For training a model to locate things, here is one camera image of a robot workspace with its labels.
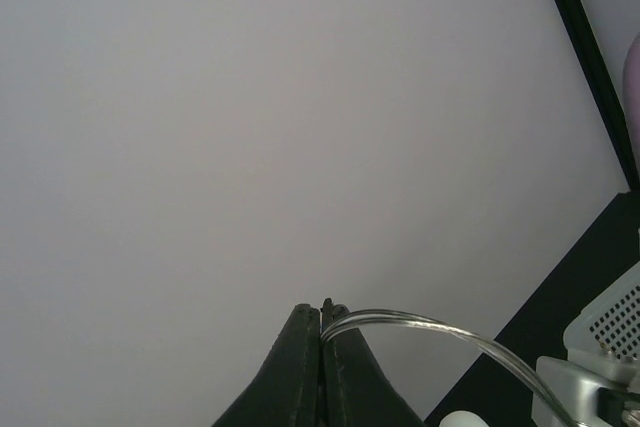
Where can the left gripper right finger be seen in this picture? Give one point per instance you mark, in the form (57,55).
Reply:
(354,390)

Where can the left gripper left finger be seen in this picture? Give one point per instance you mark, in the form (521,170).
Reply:
(284,391)

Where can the white plastic basket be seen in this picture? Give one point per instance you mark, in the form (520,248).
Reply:
(610,322)

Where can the black right frame post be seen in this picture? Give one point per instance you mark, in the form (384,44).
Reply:
(596,73)

